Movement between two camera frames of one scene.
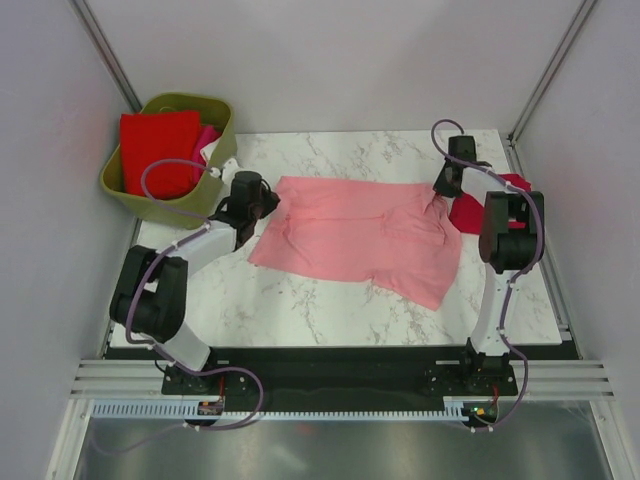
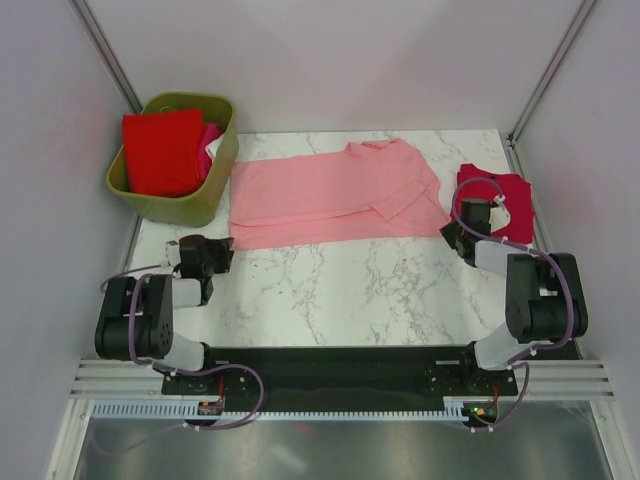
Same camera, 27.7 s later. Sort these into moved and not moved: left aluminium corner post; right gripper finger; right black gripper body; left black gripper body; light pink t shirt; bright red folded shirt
Moved: light pink t shirt; right black gripper body; right gripper finger; left black gripper body
Not moved: bright red folded shirt; left aluminium corner post
